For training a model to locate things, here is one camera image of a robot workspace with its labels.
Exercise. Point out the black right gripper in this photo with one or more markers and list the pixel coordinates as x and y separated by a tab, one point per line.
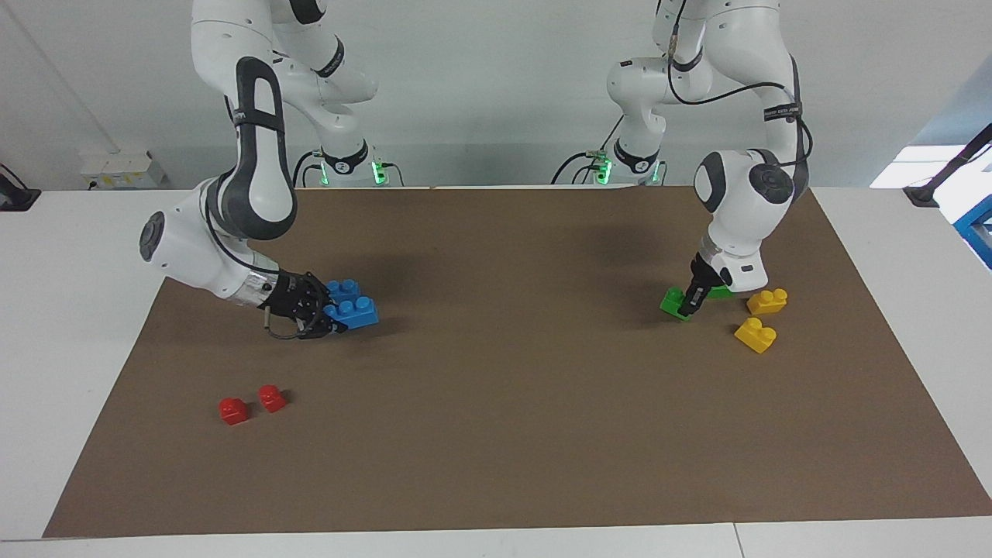
293	304

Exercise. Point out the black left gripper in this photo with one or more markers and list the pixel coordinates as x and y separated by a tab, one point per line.
705	273

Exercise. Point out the green two-stud toy block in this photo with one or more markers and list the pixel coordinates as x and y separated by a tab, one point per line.
673	302
722	292

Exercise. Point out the blue three-stud toy block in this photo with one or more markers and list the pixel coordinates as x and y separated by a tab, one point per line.
345	287
356	312

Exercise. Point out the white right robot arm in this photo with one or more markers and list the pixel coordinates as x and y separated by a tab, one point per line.
194	256

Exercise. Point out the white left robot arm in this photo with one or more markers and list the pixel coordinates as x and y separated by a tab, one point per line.
744	201

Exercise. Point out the yellow two-stud toy block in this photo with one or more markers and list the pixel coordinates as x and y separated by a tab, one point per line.
767	301
756	335

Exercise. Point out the red one-stud toy block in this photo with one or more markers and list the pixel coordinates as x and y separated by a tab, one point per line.
271	399
233	411

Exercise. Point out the brown paper table mat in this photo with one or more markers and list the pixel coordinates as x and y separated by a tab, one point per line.
496	426

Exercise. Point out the white power strip box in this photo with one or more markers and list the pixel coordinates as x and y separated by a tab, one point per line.
120	169

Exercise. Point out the black table clamp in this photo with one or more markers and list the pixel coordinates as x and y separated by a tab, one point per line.
15	194

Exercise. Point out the black camera stand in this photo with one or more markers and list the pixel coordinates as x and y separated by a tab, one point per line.
942	174

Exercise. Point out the blue metal frame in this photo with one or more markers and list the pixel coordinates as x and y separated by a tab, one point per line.
976	229

